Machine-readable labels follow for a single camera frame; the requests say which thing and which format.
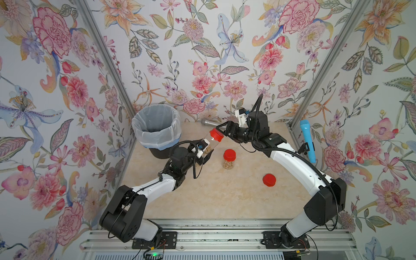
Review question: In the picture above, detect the aluminium corner post right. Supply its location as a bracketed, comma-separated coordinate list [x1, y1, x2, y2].
[288, 1, 368, 130]

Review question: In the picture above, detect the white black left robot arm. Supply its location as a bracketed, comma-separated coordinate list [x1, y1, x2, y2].
[99, 139, 211, 247]

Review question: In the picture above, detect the peanut jar red lid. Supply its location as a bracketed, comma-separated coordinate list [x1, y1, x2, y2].
[222, 149, 236, 170]
[204, 128, 224, 157]

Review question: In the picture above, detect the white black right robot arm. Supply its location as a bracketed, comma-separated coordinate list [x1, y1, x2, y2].
[216, 111, 347, 245]

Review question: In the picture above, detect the aluminium corner post left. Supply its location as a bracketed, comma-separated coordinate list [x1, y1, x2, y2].
[74, 1, 135, 127]

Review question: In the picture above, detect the silver microphone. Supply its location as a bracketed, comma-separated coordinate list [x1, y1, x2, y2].
[201, 119, 219, 128]

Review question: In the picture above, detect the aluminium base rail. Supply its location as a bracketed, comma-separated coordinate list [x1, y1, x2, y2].
[79, 219, 362, 260]

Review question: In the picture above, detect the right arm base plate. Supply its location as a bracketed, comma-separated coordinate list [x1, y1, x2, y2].
[260, 231, 310, 250]

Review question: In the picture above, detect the blue microphone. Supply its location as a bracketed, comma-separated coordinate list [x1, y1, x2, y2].
[300, 120, 316, 164]

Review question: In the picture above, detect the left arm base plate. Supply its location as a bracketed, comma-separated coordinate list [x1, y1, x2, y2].
[132, 231, 178, 250]

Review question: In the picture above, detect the aluminium corner post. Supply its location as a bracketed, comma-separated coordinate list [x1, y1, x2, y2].
[288, 1, 368, 130]
[74, 1, 135, 127]

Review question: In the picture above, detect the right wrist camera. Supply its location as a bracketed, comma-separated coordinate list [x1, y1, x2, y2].
[235, 108, 250, 127]

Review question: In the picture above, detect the black bin with white liner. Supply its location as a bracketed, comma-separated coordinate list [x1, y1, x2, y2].
[132, 104, 182, 159]

